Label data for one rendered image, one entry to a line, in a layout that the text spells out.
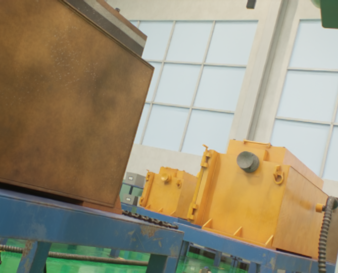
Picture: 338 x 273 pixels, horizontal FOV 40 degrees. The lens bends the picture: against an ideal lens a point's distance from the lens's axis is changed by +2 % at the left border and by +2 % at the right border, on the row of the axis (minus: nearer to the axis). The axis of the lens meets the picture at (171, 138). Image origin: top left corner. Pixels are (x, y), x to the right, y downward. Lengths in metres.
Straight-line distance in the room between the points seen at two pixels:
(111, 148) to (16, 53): 0.52
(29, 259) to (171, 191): 5.10
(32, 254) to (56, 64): 1.06
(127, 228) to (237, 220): 1.93
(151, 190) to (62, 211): 6.12
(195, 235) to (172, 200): 4.01
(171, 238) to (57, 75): 0.75
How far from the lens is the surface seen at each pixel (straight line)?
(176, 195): 7.18
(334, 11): 1.55
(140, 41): 1.91
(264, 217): 3.36
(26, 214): 1.25
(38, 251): 2.27
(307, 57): 11.25
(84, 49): 1.58
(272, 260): 3.01
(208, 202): 3.53
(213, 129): 11.41
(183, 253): 8.70
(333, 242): 6.22
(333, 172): 10.27
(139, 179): 11.16
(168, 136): 11.97
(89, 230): 1.43
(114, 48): 1.68
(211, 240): 3.16
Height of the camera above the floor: 0.70
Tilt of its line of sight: 9 degrees up
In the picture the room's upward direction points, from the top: 15 degrees clockwise
